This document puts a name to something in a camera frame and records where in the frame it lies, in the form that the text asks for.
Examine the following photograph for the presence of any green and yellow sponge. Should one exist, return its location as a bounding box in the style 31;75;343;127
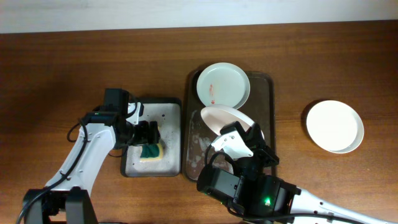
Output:
139;124;165;163

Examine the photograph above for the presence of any pale green plate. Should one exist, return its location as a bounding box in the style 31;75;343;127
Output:
196;62;251;109

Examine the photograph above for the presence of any white plate with green tint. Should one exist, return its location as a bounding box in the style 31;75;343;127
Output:
305;100;364;154

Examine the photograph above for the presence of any pinkish white plate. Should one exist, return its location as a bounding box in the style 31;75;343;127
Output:
200;105;255;136

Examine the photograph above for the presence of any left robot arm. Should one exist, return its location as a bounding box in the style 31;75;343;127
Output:
16;88;164;223

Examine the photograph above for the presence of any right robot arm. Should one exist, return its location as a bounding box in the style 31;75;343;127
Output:
197;121;382;223

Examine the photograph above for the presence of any small grey metal tray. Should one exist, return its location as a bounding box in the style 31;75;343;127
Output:
121;98;182;177

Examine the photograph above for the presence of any large brown serving tray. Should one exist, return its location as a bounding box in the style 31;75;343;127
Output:
182;70;276;182

